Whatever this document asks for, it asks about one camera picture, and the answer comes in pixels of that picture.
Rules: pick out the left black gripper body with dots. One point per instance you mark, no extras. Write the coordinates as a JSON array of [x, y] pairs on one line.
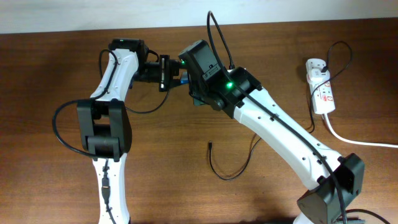
[[157, 72]]

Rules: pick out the blue Galaxy smartphone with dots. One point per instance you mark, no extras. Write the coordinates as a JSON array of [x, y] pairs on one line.
[[184, 78]]

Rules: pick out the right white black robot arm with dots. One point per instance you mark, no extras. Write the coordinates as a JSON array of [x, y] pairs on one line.
[[332, 181]]

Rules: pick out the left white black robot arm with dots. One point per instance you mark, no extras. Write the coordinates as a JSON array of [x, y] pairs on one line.
[[105, 129]]

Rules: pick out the white charger plug adapter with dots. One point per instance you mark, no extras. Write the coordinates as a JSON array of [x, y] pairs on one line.
[[315, 75]]

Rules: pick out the white power strip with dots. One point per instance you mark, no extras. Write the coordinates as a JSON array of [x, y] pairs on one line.
[[322, 96]]

